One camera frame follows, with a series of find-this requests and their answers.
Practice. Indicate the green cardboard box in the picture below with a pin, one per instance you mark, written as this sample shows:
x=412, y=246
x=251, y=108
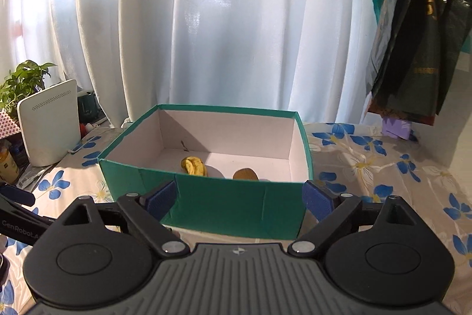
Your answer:
x=221, y=204

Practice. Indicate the small red toy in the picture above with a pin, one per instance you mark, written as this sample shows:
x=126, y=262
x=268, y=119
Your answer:
x=87, y=127

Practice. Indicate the floral tablecloth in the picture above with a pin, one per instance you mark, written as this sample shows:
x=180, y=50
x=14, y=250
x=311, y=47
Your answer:
x=368, y=167

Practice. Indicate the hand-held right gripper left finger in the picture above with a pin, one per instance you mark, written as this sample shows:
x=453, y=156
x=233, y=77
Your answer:
x=162, y=200

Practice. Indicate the green potted plant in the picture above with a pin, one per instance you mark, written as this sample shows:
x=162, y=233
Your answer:
x=22, y=80

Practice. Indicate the yellow bottle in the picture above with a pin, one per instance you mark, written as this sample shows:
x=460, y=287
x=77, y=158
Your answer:
x=7, y=164

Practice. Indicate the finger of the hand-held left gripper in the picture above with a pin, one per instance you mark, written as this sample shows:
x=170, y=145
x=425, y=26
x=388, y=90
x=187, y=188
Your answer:
x=14, y=194

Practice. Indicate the grey white bag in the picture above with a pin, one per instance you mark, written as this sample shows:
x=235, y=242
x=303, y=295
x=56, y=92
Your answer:
x=391, y=23

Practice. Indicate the red patterned box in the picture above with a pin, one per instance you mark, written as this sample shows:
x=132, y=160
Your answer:
x=7, y=125

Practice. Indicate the white router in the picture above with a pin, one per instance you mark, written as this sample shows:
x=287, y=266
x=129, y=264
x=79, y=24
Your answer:
x=49, y=123

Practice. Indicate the white curtain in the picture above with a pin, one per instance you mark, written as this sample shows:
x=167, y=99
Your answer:
x=221, y=23

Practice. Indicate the brown kiwi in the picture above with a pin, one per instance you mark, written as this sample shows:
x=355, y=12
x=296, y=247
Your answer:
x=245, y=174

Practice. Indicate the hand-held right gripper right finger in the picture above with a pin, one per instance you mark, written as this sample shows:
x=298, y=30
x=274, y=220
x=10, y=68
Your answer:
x=318, y=201

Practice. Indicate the purple bag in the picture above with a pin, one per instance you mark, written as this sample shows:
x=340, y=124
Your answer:
x=396, y=127

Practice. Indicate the yellow banana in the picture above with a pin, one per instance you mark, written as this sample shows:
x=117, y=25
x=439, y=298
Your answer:
x=193, y=166

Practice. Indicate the brown patterned bag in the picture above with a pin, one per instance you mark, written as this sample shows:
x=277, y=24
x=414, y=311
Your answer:
x=387, y=110

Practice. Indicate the large dark green bag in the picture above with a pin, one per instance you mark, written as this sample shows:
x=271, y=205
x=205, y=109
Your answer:
x=424, y=42

